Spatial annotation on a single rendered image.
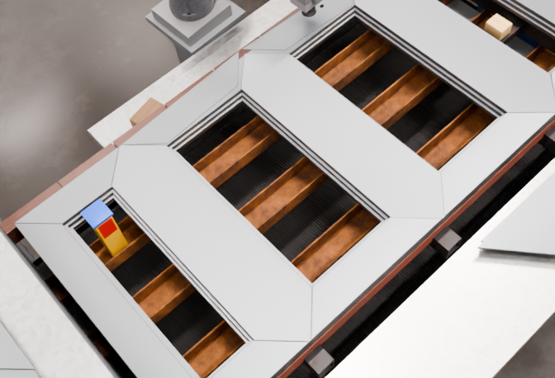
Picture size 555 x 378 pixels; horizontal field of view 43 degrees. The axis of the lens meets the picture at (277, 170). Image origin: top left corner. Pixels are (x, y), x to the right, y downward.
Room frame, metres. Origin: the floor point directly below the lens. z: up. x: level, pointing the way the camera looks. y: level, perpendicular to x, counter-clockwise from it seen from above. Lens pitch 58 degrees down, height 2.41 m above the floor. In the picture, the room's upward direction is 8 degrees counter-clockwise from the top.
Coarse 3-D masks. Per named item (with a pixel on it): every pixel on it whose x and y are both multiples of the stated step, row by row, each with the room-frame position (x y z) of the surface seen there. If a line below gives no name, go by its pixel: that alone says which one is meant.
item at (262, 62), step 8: (256, 56) 1.36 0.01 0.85; (264, 56) 1.35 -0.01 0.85; (272, 56) 1.35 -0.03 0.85; (280, 56) 1.35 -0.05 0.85; (248, 64) 1.33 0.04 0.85; (256, 64) 1.33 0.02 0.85; (264, 64) 1.32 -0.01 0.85; (272, 64) 1.32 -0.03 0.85; (248, 72) 1.30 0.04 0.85; (256, 72) 1.30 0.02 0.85; (248, 80) 1.27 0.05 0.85
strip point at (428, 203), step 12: (432, 180) 0.87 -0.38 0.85; (420, 192) 0.84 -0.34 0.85; (432, 192) 0.84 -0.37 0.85; (408, 204) 0.82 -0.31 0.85; (420, 204) 0.81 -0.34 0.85; (432, 204) 0.81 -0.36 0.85; (396, 216) 0.79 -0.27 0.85; (408, 216) 0.78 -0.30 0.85; (420, 216) 0.78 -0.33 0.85; (432, 216) 0.77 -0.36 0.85
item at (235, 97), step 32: (512, 0) 1.44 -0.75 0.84; (320, 32) 1.42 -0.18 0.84; (384, 32) 1.40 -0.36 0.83; (544, 32) 1.32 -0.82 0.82; (480, 96) 1.12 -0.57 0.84; (192, 128) 1.14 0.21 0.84; (320, 160) 0.99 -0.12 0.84; (352, 192) 0.89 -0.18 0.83; (64, 224) 0.90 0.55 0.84; (96, 256) 0.81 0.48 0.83
